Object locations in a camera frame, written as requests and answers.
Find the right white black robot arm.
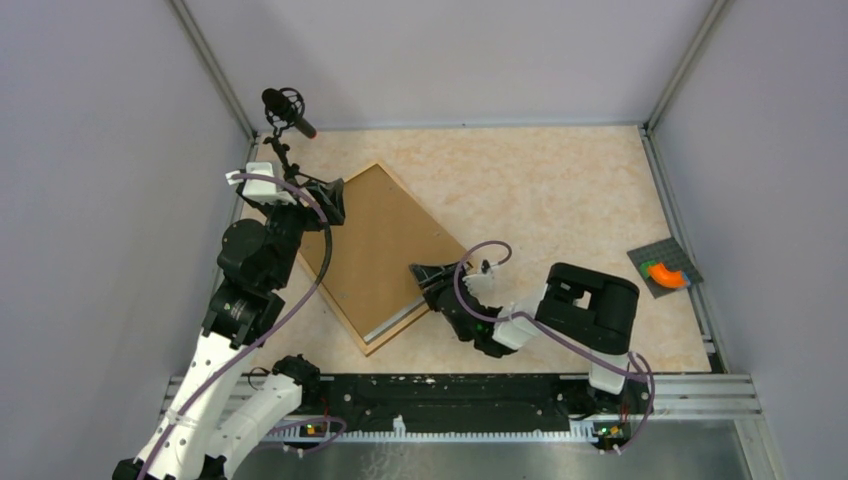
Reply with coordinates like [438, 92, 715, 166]
[409, 261, 640, 412]

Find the dark grey mat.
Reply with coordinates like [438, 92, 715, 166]
[627, 237, 704, 299]

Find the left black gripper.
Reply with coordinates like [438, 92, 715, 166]
[257, 177, 345, 288]

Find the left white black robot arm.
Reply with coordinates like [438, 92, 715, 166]
[112, 171, 345, 479]

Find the green small brick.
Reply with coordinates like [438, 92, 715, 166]
[639, 261, 655, 279]

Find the aluminium front rail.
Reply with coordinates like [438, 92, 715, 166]
[165, 374, 763, 444]

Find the black microphone on tripod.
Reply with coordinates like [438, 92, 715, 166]
[261, 87, 328, 190]

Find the wooden picture frame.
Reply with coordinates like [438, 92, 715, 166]
[294, 160, 468, 358]

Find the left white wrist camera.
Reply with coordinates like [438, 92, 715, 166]
[225, 162, 297, 205]

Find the orange small object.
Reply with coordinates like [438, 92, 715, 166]
[646, 262, 690, 290]

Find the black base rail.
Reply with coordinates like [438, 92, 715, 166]
[295, 374, 648, 434]

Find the printed photo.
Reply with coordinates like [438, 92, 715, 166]
[363, 296, 426, 344]

